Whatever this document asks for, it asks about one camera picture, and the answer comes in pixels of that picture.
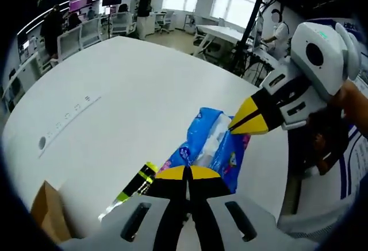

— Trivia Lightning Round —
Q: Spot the purple display screen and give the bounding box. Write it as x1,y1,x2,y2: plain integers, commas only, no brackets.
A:
68,0,94,13

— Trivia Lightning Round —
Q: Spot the blue white wall poster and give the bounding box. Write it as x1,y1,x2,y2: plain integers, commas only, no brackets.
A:
339,124,368,200

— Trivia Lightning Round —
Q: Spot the blue soft item packet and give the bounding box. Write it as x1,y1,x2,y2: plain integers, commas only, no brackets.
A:
156,106,251,195

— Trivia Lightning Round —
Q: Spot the person's right hand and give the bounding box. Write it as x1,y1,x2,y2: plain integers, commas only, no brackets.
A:
306,79,368,176

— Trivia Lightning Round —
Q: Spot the row of white office chairs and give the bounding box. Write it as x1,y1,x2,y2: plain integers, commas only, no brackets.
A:
56,11,176,62

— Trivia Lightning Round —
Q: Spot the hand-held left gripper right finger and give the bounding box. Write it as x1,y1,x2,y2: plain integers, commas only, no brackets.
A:
187,165,320,251

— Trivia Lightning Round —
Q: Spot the brown cardboard shoe box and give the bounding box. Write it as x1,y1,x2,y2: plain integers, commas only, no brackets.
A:
30,180,72,245

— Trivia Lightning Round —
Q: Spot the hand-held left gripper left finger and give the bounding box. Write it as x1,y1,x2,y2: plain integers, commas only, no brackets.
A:
59,164,189,251

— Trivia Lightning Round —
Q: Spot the white office desk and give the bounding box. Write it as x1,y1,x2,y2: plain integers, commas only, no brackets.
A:
195,24,245,56

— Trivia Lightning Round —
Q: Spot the black green packet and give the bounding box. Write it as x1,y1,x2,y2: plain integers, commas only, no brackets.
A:
97,161,159,223

